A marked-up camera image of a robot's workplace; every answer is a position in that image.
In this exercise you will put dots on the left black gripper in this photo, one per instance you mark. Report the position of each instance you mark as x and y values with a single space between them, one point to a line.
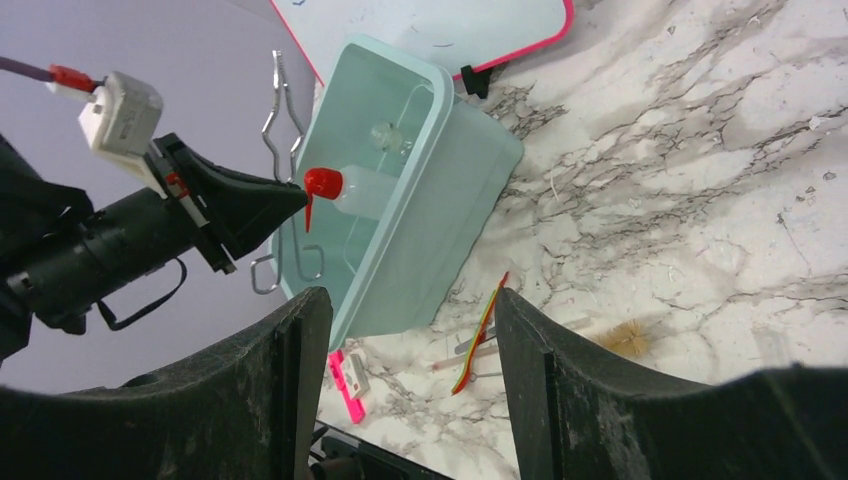
227 214

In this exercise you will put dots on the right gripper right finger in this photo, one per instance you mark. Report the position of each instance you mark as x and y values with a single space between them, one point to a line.
579 411

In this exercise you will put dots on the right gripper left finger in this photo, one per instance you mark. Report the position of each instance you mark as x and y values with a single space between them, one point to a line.
243 408

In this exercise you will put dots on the brown test tube brush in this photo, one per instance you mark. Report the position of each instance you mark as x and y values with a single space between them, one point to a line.
631 339

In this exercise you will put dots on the red cap wash bottle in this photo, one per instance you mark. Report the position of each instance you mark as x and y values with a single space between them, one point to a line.
352 189

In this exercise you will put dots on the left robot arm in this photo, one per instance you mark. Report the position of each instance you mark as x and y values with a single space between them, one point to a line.
61 257

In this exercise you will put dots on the pink highlighter marker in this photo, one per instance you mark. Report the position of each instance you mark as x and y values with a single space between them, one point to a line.
348 373

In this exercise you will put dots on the teal plastic bin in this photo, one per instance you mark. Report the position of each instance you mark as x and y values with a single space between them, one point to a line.
391 275

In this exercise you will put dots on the black whiteboard stand foot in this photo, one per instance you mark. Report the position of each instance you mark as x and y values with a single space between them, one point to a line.
476 82

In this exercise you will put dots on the pink framed whiteboard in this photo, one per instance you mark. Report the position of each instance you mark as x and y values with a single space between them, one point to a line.
450 33

